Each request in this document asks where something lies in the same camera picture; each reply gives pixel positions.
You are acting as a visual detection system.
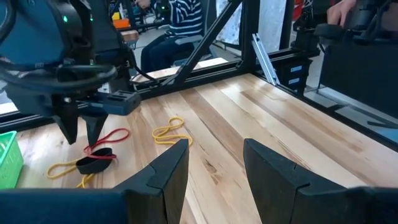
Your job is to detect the thin red rubber band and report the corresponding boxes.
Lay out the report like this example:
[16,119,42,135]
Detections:
[83,128,131,160]

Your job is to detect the silver metal bracket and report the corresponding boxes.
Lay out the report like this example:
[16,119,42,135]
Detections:
[251,32,281,86]

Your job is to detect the orange box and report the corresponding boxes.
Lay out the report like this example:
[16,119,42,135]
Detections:
[112,17,131,29]

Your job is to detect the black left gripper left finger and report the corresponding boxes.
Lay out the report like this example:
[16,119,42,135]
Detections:
[113,139,190,224]

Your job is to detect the person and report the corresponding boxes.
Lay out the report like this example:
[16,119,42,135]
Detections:
[135,0,218,74]

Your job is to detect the person's hand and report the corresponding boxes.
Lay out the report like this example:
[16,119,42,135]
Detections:
[326,0,358,27]

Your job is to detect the black aluminium table frame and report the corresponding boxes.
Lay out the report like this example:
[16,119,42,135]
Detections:
[0,0,398,150]

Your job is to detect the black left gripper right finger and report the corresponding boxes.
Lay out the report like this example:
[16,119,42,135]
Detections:
[243,138,358,224]

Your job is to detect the thin yellow rubber band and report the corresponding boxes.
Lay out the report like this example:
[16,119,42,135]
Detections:
[46,158,96,189]
[151,116,193,147]

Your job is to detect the green plastic basket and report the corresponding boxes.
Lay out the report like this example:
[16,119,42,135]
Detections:
[0,130,24,190]

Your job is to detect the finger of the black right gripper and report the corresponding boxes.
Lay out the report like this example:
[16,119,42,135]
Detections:
[81,113,109,147]
[51,107,80,146]

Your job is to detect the wide black rubber band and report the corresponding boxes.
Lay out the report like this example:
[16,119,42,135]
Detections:
[75,147,118,175]

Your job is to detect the black drawer unit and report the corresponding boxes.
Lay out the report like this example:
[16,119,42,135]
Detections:
[275,57,313,96]

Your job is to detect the black panel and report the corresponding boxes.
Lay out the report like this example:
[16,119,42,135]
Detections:
[319,23,398,119]

